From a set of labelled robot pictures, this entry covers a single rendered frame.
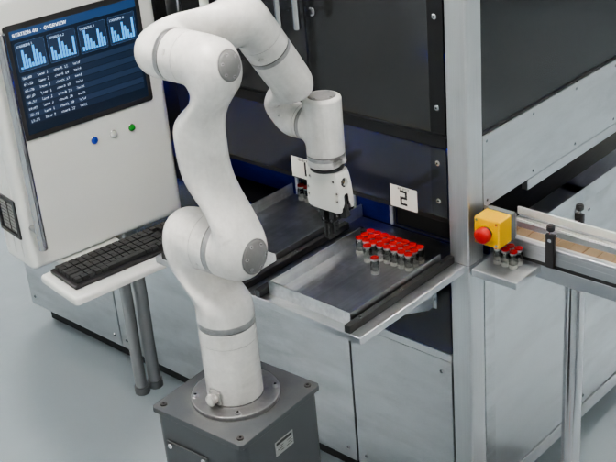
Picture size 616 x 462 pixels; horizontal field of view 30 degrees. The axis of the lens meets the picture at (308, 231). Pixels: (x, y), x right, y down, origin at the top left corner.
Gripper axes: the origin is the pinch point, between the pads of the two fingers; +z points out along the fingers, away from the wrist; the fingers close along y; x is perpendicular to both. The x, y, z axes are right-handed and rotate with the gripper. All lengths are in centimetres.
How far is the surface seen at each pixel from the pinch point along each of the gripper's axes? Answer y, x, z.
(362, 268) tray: 9.1, -19.8, 22.1
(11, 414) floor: 150, 8, 110
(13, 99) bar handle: 86, 21, -21
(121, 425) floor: 113, -11, 110
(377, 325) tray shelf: -10.7, -1.0, 22.4
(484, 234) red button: -19.2, -31.5, 9.7
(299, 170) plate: 43, -35, 9
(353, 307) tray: -1.2, -3.9, 22.1
